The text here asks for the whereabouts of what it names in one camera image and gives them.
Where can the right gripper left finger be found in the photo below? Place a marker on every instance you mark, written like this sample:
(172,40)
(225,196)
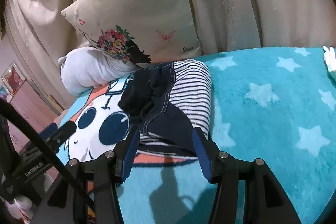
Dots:
(82,187)

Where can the turquoise star cartoon blanket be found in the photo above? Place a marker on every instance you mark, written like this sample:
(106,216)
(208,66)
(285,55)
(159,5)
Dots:
(277,104)

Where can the beige floral print pillow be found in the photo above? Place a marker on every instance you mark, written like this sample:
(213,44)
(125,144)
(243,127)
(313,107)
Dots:
(140,31)

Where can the white plush pillow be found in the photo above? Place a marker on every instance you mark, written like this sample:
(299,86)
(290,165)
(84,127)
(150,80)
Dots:
(87,67)

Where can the white plush toy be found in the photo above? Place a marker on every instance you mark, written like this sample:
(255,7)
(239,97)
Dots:
(329,58)

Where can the striped navy child pants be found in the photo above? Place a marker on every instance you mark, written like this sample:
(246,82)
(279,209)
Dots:
(166,103)

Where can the framed picture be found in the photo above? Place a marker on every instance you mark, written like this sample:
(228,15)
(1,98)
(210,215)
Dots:
(13,78)

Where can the beige padded headboard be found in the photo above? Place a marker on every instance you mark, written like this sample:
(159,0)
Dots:
(40,34)

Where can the pink wooden nightstand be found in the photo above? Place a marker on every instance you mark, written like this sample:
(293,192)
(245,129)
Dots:
(32,108)

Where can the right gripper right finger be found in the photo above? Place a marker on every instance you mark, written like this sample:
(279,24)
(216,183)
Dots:
(265,199)

